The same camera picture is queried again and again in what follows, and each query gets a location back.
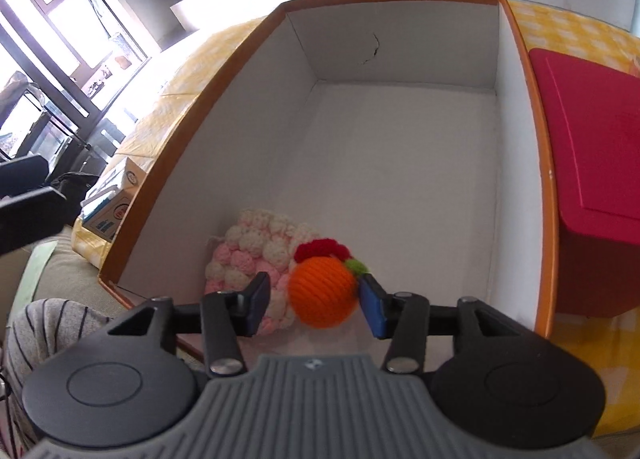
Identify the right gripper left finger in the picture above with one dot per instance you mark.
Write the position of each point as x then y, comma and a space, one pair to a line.
227, 316

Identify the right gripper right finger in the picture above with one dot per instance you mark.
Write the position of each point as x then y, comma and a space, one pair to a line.
401, 318

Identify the pink white crochet pompom pad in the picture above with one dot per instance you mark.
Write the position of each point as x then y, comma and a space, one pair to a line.
259, 242

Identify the orange crochet ball toy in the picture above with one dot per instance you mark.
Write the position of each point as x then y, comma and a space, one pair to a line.
323, 287

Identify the striped grey sleeve forearm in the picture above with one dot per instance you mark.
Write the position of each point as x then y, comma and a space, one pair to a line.
41, 330

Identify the small carton box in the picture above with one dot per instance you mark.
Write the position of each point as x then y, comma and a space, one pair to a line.
107, 203

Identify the orange rimmed cardboard box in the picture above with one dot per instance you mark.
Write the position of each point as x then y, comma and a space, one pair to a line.
409, 130

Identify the yellow checkered tablecloth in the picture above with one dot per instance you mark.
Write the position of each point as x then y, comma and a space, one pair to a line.
164, 92

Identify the red box lid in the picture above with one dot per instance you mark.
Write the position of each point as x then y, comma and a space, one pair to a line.
592, 114

